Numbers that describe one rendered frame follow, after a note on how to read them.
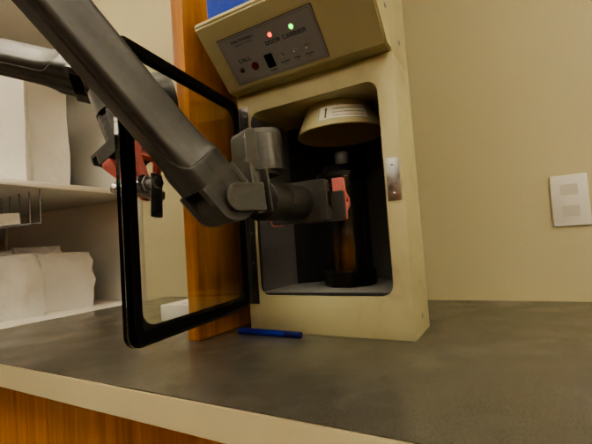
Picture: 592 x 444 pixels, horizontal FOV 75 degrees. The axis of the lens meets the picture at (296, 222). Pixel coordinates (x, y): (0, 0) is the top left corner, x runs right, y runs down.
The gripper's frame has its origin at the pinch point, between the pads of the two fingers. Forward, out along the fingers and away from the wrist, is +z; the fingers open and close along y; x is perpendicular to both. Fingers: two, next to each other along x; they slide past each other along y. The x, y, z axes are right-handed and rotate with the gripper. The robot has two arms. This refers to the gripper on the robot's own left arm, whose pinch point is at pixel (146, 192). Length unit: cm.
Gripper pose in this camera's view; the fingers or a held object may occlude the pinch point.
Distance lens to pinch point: 62.7
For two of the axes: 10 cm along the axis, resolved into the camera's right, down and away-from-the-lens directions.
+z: 4.4, 8.6, -2.6
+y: -7.9, 5.1, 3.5
